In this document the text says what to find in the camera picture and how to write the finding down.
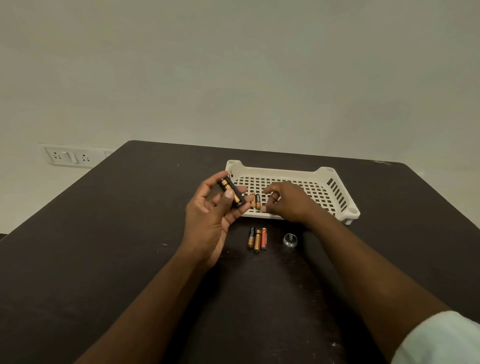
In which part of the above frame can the person's left hand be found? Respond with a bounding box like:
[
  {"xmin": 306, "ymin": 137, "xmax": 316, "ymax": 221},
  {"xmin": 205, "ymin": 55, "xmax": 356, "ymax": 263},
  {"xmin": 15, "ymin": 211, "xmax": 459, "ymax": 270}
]
[{"xmin": 181, "ymin": 170, "xmax": 250, "ymax": 269}]

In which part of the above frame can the person's right hand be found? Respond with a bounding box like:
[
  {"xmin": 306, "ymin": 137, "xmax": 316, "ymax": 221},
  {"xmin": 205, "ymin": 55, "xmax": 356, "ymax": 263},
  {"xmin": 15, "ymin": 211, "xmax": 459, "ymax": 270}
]
[{"xmin": 261, "ymin": 181, "xmax": 320, "ymax": 228}]

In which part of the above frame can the black battery holder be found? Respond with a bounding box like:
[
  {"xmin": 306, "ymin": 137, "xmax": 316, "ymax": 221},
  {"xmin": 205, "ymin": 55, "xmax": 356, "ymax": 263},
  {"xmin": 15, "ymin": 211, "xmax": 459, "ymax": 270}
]
[{"xmin": 217, "ymin": 177, "xmax": 248, "ymax": 211}]

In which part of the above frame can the person's left forearm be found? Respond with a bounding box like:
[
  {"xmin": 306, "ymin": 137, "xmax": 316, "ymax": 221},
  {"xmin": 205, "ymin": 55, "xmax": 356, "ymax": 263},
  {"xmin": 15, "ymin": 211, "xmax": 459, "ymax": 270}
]
[{"xmin": 74, "ymin": 240, "xmax": 226, "ymax": 364}]

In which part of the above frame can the person's right forearm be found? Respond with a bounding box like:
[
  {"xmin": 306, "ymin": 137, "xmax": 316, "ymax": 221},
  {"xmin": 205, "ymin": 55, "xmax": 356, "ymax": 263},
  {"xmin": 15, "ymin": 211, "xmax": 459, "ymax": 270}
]
[{"xmin": 303, "ymin": 209, "xmax": 451, "ymax": 364}]

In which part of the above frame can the white perforated plastic tray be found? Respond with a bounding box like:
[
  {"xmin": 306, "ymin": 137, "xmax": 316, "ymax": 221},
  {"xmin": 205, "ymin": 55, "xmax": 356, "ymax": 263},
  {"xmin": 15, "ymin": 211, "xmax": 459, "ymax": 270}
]
[{"xmin": 226, "ymin": 159, "xmax": 361, "ymax": 226}]

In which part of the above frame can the white shirt sleeve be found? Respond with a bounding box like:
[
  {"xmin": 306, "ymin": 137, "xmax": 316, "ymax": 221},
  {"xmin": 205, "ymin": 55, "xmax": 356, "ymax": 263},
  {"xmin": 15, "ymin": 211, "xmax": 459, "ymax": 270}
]
[{"xmin": 390, "ymin": 310, "xmax": 480, "ymax": 364}]

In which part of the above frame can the white wall socket plate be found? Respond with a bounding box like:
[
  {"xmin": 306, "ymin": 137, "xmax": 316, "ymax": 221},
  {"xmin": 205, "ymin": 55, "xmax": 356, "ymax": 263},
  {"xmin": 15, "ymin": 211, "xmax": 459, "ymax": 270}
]
[{"xmin": 44, "ymin": 144, "xmax": 109, "ymax": 167}]

